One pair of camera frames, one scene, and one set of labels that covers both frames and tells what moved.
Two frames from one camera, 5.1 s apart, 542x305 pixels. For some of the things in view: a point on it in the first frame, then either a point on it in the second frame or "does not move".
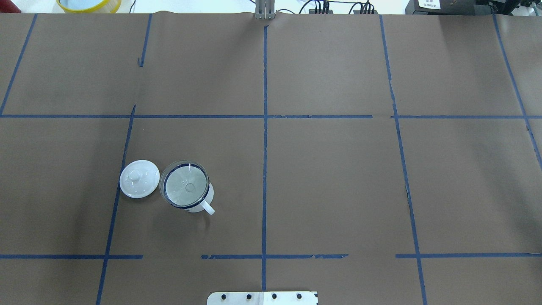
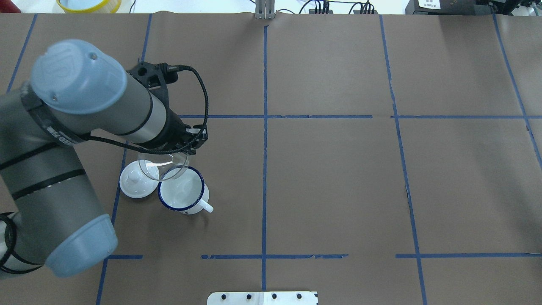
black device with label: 447,7 does not move
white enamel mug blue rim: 187,186 does not move
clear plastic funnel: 184,184 → 160,167
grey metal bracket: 265,9 does not move
